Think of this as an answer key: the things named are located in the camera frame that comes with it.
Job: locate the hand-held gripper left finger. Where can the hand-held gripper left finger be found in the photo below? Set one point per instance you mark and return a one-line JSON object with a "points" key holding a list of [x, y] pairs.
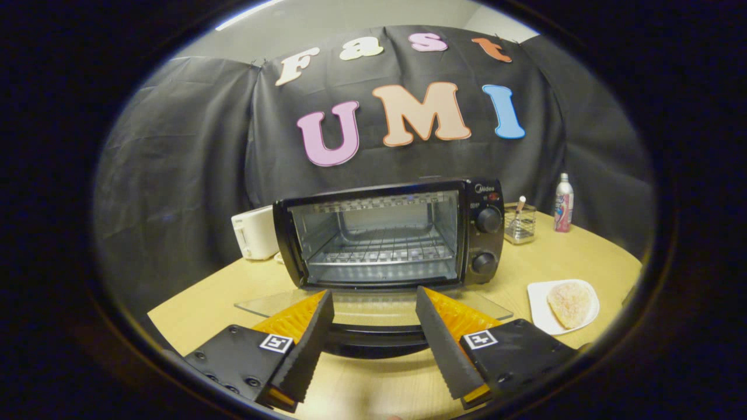
{"points": [[309, 356]]}

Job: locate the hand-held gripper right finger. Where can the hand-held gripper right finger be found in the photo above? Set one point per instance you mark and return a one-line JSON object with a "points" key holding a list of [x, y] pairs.
{"points": [[444, 347]]}

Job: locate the black toaster oven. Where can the black toaster oven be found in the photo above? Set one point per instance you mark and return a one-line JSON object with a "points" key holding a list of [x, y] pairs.
{"points": [[379, 245]]}

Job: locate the sugared pastry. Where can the sugared pastry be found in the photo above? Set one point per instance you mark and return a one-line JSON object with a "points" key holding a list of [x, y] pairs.
{"points": [[569, 303]]}

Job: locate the white pop-up toaster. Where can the white pop-up toaster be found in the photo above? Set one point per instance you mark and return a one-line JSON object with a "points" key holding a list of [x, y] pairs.
{"points": [[255, 233]]}

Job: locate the white square plate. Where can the white square plate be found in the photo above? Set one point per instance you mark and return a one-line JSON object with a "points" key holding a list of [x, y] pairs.
{"points": [[540, 312]]}

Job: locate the clear utensil holder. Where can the clear utensil holder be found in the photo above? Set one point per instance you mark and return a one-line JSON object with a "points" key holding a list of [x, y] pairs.
{"points": [[519, 226]]}

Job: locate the pink and silver bottle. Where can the pink and silver bottle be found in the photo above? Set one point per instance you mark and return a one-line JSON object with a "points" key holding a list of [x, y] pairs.
{"points": [[563, 204]]}

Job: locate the black backdrop cloth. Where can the black backdrop cloth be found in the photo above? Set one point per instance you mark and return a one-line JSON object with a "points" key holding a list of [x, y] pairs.
{"points": [[192, 169]]}

